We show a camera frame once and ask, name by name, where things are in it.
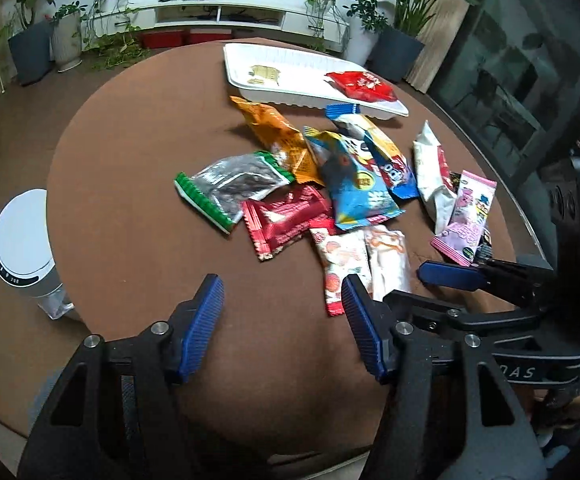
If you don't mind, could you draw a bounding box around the white plastic tray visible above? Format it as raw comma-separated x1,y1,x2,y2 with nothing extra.
222,42,410,121

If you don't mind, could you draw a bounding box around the wooden wall panel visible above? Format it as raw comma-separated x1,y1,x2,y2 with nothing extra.
405,0,501,95

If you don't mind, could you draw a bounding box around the dark red snack packet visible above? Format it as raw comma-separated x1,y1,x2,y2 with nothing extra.
242,185,332,262

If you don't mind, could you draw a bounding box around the small gold snack packet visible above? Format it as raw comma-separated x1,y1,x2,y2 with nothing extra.
246,64,282,86

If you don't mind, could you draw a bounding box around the white and orange snack packet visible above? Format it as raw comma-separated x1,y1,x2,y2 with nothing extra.
364,225,413,301

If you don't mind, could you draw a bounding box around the white television cabinet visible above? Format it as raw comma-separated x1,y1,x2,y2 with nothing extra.
135,0,351,53

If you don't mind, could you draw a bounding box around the red and white printed packet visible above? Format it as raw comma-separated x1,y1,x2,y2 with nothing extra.
310,217,373,317

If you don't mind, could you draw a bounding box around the red storage box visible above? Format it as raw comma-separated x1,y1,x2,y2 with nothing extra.
140,30,187,50
187,27,233,45

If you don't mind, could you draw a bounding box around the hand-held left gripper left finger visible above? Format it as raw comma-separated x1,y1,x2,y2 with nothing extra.
17,274,226,480

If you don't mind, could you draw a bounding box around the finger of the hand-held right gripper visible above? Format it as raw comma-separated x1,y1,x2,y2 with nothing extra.
382,289,546,343
417,259,557,307

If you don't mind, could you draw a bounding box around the white round appliance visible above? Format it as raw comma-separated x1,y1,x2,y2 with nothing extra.
0,189,83,322

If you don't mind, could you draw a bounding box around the white packet with red side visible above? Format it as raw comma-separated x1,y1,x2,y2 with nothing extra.
412,120,458,233

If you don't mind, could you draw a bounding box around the dark glass door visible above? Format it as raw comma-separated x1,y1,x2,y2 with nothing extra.
430,0,580,181

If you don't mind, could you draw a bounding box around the pink snack packet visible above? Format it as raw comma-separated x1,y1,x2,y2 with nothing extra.
430,170,497,267

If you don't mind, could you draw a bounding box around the plant in white ribbed pot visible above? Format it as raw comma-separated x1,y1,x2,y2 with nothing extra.
50,2,88,73

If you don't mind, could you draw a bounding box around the large-leaf plant in dark pot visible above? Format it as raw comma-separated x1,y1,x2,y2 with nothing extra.
370,0,481,84

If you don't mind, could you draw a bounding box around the bright red snack packet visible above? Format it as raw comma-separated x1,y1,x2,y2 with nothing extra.
324,71,397,103

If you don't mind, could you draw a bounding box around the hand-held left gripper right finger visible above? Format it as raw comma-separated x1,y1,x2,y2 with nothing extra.
341,273,549,480

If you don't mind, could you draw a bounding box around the clear green-edged snack packet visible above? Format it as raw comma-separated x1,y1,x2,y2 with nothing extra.
174,151,296,235

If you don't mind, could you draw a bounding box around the trailing green vine plant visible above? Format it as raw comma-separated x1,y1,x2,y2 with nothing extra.
82,0,156,71

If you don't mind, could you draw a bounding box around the leafy plant in white pot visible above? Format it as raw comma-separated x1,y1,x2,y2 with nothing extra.
342,0,390,64

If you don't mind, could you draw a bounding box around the light blue cartoon snack packet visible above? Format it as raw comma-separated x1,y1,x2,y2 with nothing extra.
302,130,403,232

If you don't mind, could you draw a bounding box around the tall plant in grey pot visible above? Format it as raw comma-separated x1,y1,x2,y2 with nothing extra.
0,0,56,87

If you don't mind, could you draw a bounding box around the blue cake roll packet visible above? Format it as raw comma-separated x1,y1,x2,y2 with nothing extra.
325,103,420,200

